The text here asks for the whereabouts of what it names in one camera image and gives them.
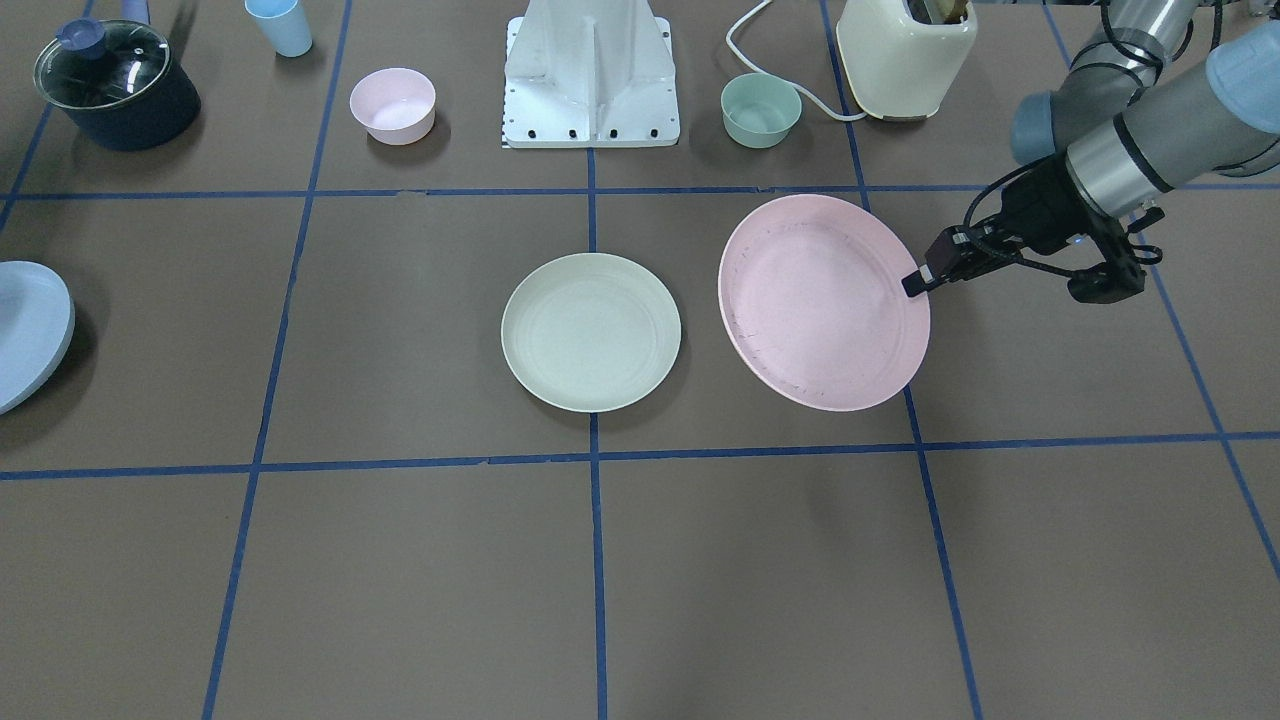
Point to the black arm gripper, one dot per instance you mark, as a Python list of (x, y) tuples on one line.
[(1042, 208)]

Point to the pink plate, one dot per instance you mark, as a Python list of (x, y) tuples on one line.
[(810, 293)]

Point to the blue plate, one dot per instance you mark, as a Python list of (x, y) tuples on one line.
[(38, 318)]

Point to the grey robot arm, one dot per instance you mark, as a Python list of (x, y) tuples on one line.
[(1095, 155)]

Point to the cream toaster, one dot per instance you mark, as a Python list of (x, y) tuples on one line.
[(901, 57)]

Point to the green bowl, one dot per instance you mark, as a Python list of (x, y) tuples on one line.
[(758, 110)]

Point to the cream plate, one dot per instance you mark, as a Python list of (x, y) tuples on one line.
[(591, 332)]

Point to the pink bowl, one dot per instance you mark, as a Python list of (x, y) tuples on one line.
[(396, 106)]

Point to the light blue cup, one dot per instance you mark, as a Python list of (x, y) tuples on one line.
[(284, 24)]

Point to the dark blue pot with lid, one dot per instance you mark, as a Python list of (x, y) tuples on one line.
[(119, 80)]

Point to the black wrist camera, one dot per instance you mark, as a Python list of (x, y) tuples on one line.
[(1122, 272)]

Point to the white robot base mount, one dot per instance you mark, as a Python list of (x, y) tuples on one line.
[(589, 75)]

